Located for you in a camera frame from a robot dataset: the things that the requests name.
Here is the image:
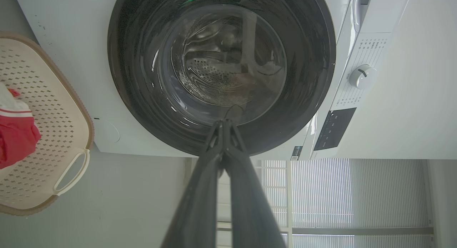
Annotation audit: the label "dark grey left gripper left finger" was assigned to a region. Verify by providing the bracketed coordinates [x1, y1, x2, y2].
[161, 120, 224, 248]

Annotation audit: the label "white washing machine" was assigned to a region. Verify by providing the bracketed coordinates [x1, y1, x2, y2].
[13, 0, 457, 161]

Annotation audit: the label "black round washer door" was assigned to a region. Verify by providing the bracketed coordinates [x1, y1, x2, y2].
[107, 0, 336, 157]

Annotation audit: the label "red and white garment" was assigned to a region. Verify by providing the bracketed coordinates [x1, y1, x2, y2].
[0, 82, 42, 169]

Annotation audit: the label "black control display panel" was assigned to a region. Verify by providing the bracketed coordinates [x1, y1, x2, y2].
[313, 107, 357, 151]

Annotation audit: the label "white detergent drawer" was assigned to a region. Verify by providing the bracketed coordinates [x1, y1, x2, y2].
[352, 0, 375, 34]

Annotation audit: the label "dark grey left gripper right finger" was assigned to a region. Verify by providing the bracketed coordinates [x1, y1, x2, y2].
[222, 120, 287, 248]

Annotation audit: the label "white window blinds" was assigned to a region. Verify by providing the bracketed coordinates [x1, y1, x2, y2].
[217, 158, 435, 248]

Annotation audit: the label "cream perforated laundry basket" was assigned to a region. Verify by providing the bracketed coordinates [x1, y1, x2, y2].
[0, 31, 95, 216]

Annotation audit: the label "white program dial knob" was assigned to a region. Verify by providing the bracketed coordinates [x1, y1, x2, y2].
[349, 64, 377, 90]

